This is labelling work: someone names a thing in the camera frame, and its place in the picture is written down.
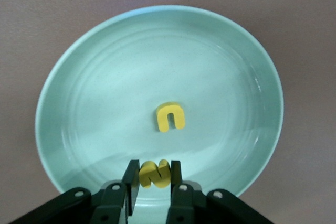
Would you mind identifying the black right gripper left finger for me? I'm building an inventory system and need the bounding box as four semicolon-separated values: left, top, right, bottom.
6;159;142;224

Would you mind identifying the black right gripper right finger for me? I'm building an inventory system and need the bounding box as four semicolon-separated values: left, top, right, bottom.
167;159;274;224

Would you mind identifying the yellow foam letter u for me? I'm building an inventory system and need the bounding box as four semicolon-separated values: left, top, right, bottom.
156;101;186;133

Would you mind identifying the yellow foam letter s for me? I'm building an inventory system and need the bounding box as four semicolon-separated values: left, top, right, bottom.
138;158;173;189

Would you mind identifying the pale green plate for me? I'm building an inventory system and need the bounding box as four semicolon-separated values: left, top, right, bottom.
34;5;285;209

